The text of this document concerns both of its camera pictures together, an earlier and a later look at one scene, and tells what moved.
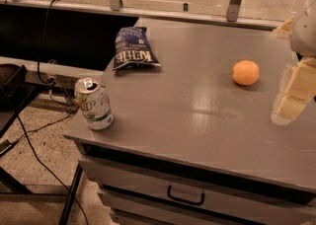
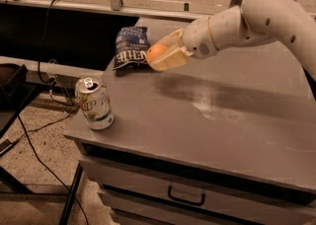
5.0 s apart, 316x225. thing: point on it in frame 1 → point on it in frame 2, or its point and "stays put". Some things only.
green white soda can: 94,103 stays put
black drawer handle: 200,202 stays put
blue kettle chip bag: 132,46 stays put
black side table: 16,85 stays put
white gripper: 304,35 → 197,40
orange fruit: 245,72 → 155,50
